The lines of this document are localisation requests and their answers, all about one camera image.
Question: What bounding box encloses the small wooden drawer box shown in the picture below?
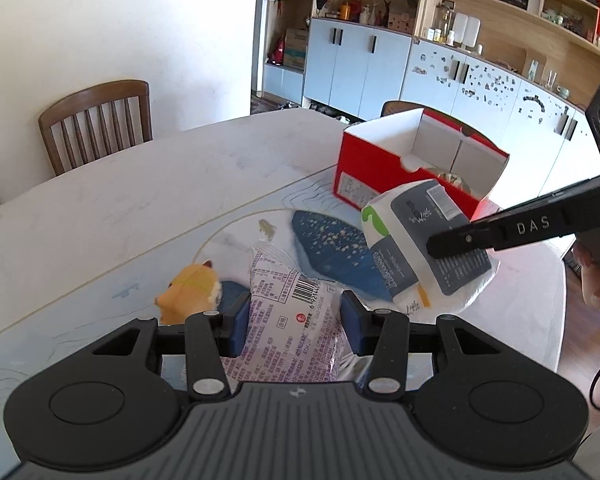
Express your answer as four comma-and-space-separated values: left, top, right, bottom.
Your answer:
387, 10, 416, 34

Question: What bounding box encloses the pale blue tall cabinet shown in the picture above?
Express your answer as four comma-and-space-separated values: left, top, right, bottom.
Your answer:
302, 0, 426, 122

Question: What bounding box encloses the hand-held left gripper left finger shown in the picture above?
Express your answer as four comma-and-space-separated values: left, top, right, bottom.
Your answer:
92, 291, 254, 402

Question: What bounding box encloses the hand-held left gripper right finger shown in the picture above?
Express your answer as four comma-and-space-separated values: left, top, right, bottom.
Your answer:
340, 290, 497, 396

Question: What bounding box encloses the white desktop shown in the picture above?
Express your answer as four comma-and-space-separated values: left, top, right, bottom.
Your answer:
0, 107, 567, 480

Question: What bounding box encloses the brown cardboard carton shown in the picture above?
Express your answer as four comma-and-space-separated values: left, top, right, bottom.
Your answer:
283, 28, 309, 69

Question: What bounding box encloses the orange fox plush toy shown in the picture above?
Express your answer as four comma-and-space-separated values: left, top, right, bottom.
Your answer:
154, 260, 224, 326

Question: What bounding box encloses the purple print snack packet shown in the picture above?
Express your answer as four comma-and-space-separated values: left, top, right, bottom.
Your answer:
247, 240, 376, 396

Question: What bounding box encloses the dark patterned rug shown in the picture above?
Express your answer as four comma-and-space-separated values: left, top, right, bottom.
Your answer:
251, 91, 283, 115

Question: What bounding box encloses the glass jar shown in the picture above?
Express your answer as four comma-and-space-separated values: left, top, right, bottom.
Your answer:
435, 2, 456, 42

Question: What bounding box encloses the brown wooden chair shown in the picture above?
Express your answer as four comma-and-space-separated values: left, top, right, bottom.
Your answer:
381, 100, 483, 137
38, 80, 153, 177

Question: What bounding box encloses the red cardboard box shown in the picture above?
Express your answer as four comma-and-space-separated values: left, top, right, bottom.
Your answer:
332, 107, 510, 221

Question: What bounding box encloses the white canister pair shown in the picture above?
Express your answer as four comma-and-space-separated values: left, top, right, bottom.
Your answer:
452, 12, 481, 49

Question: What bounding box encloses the white cabinet with stickers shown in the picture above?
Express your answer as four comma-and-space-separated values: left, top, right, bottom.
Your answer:
399, 37, 600, 221

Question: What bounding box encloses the printed blue white table mat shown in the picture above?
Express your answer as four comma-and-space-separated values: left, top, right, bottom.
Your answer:
0, 162, 566, 461

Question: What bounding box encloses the pale blue low cabinet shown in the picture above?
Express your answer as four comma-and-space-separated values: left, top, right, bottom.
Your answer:
261, 62, 306, 104

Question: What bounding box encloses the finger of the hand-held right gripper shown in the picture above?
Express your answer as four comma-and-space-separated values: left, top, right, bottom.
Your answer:
426, 204, 582, 261
469, 166, 600, 227

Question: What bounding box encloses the wooden wall shelf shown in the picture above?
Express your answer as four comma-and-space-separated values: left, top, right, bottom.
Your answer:
412, 0, 600, 103

